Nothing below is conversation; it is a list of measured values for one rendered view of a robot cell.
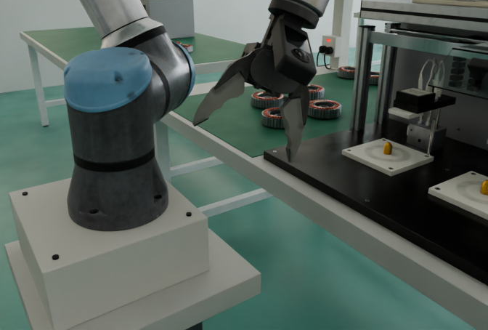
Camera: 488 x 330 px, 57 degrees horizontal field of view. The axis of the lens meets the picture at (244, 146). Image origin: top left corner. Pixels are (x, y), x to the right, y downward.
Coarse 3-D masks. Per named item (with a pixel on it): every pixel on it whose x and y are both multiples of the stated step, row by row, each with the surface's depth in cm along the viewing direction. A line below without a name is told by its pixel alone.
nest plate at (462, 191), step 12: (456, 180) 93; (468, 180) 93; (480, 180) 93; (432, 192) 89; (444, 192) 88; (456, 192) 88; (468, 192) 88; (456, 204) 85; (468, 204) 83; (480, 204) 83; (480, 216) 81
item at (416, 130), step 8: (416, 128) 112; (424, 128) 110; (440, 128) 110; (408, 136) 115; (416, 136) 113; (424, 136) 111; (440, 136) 110; (416, 144) 113; (424, 144) 111; (432, 144) 109; (440, 144) 111
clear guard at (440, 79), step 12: (456, 48) 76; (468, 48) 76; (480, 48) 76; (444, 60) 76; (456, 60) 75; (468, 60) 73; (444, 72) 75; (456, 72) 73; (468, 72) 72; (432, 84) 75; (444, 84) 74; (456, 84) 72; (468, 84) 71; (480, 84) 70; (480, 96) 68
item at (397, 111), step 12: (396, 96) 106; (408, 96) 103; (420, 96) 101; (432, 96) 104; (444, 96) 110; (396, 108) 106; (408, 108) 104; (420, 108) 102; (432, 108) 105; (420, 120) 113
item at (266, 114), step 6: (270, 108) 138; (276, 108) 139; (264, 114) 133; (270, 114) 133; (276, 114) 136; (264, 120) 133; (270, 120) 131; (276, 120) 130; (270, 126) 132; (276, 126) 131; (282, 126) 131
